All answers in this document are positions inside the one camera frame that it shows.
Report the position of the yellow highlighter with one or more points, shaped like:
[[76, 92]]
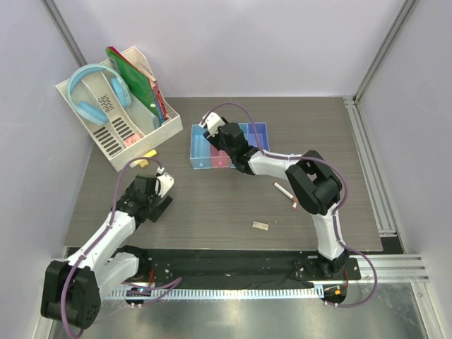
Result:
[[144, 162]]

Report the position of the light blue headphones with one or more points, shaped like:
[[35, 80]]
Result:
[[100, 91]]

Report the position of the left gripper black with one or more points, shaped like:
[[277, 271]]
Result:
[[158, 206]]

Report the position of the white desk file organizer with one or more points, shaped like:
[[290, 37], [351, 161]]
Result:
[[124, 122]]

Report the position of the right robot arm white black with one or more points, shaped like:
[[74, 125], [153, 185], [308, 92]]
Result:
[[316, 187]]

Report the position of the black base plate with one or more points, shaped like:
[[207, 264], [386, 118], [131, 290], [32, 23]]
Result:
[[235, 269]]

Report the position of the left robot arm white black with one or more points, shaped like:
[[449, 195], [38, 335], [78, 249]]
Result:
[[74, 288]]

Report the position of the green folder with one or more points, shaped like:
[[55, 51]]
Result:
[[138, 83]]

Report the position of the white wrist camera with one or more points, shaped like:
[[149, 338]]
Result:
[[211, 122], [163, 182]]

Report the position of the pink bin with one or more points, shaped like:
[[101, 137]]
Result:
[[219, 158]]

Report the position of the purple bin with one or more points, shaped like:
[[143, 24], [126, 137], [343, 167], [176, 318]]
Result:
[[257, 134]]

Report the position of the white marker red cap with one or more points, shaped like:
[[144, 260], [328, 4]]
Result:
[[283, 190]]

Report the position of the white slotted cable duct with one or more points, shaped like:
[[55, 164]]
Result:
[[124, 293]]

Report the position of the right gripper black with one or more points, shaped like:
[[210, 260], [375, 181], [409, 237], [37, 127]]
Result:
[[213, 140]]

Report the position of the pink sticky note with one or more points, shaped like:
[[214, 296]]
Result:
[[132, 139]]

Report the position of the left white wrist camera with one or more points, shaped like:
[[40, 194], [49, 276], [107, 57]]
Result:
[[163, 182]]

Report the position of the light blue bin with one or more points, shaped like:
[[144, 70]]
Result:
[[244, 128], [200, 149]]

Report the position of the tan eraser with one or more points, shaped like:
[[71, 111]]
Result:
[[260, 226]]

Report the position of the red book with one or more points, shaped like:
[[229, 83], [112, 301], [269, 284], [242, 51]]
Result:
[[159, 102]]

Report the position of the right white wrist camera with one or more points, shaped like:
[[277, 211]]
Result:
[[211, 122]]

